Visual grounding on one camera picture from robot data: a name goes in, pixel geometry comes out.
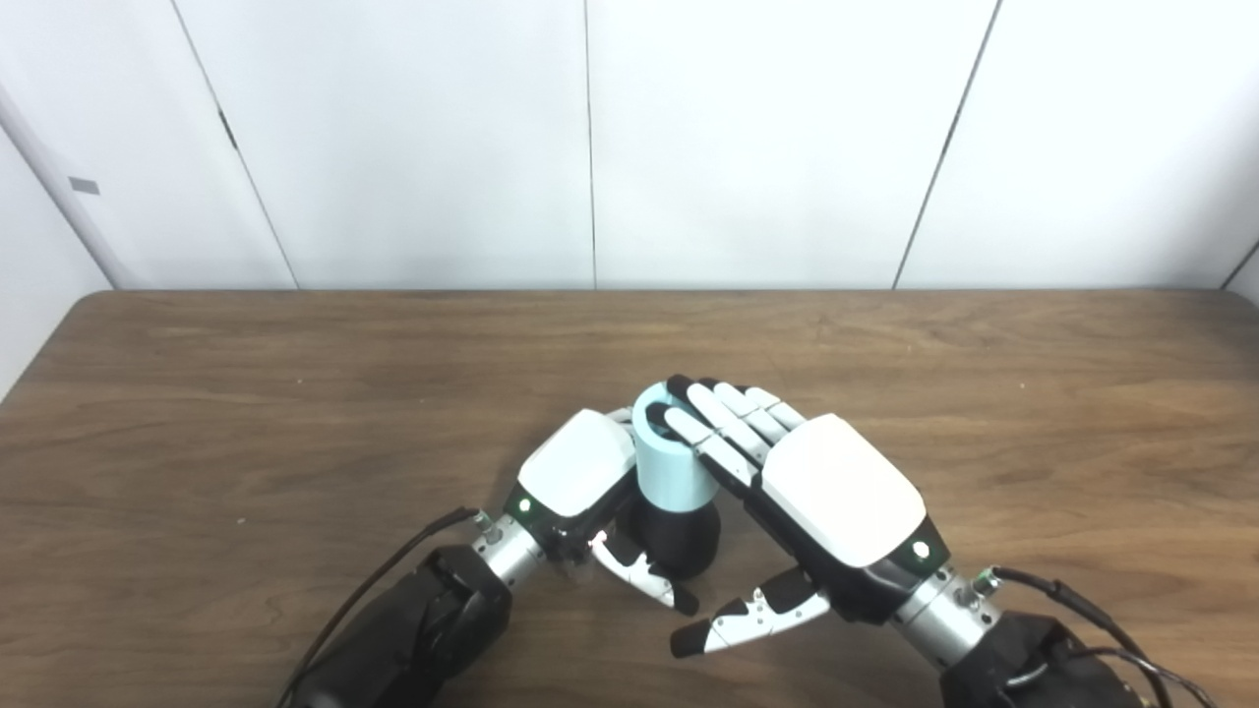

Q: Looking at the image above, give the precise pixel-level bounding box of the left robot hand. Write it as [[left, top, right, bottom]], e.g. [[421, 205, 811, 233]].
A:
[[504, 407, 700, 617]]

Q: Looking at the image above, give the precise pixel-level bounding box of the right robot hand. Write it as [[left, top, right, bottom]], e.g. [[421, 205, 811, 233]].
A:
[[644, 374, 952, 660]]

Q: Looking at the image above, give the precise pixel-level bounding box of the light-blue hose piece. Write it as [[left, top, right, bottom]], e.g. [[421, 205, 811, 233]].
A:
[[631, 383, 721, 513]]

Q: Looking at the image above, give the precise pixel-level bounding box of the black flared nozzle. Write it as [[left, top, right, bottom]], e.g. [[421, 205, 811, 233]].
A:
[[626, 500, 722, 580]]

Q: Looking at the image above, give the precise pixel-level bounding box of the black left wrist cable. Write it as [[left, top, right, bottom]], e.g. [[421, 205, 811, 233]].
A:
[[273, 506, 493, 708]]

